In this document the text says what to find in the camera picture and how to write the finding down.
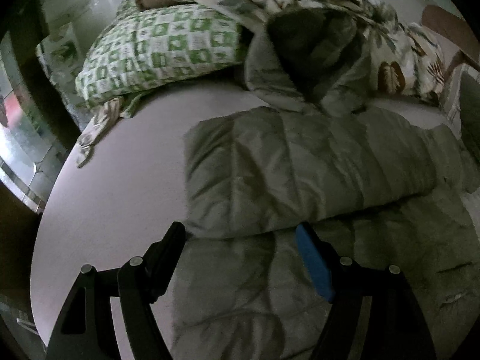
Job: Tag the green white checkered pillow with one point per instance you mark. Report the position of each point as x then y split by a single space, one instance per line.
146 49

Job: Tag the leaf print pillow behind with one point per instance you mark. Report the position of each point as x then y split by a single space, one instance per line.
62 60

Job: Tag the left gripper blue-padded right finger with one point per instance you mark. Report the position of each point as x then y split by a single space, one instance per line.
335 279

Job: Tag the olive grey puffer jacket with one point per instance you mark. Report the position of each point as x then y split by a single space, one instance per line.
388 185

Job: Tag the leaf print blanket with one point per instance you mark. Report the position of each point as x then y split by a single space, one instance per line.
331 55

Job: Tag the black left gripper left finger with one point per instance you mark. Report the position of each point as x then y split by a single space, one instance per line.
141 282

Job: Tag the pale pink bed sheet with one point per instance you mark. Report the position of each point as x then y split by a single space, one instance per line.
126 196

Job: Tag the window with bright panes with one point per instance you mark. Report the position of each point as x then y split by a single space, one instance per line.
31 154

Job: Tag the brown wooden headboard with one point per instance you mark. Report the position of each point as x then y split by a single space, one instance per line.
458 42

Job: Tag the striped patterned cushion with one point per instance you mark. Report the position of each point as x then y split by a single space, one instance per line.
450 101

